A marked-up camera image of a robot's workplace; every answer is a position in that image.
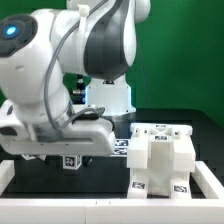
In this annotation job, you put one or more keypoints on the black camera on stand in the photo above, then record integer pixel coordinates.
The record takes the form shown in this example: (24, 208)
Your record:
(79, 93)

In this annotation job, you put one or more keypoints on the small white tagged cube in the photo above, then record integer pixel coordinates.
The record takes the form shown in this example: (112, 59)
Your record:
(28, 157)

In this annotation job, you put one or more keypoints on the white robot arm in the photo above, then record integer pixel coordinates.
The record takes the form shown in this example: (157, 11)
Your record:
(95, 38)

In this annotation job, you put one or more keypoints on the white flat tagged base plate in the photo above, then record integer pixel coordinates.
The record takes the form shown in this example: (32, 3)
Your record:
(121, 146)

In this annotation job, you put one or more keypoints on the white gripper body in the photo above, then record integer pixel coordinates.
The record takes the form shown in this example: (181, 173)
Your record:
(85, 138)

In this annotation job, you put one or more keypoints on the white left fence bar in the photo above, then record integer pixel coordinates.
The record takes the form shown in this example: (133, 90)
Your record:
(7, 172)

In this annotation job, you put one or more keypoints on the white X-frame chair legs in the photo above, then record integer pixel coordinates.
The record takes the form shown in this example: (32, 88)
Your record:
(182, 150)

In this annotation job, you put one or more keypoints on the white front fence bar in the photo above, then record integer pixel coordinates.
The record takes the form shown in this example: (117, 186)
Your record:
(111, 211)

